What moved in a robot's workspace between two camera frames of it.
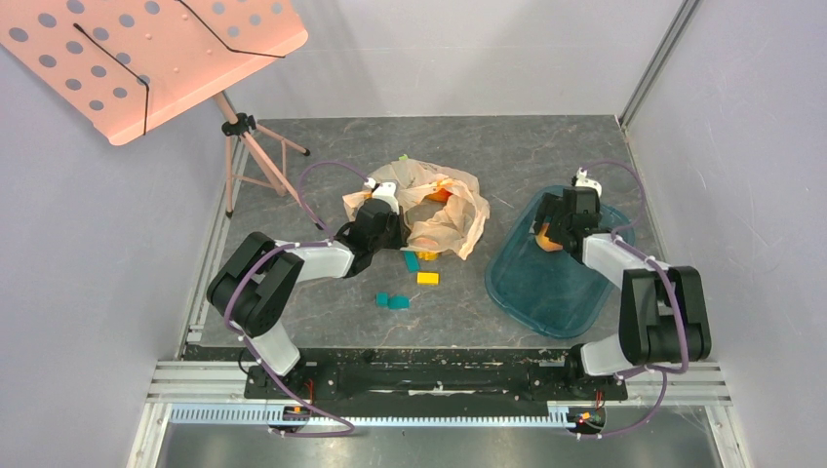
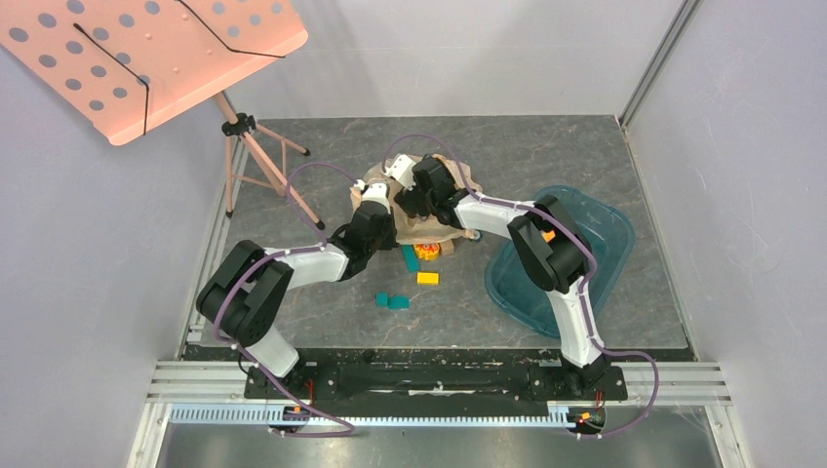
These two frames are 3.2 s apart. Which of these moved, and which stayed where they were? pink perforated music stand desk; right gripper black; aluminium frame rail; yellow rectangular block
Moved: right gripper black
Stayed: pink perforated music stand desk; yellow rectangular block; aluminium frame rail
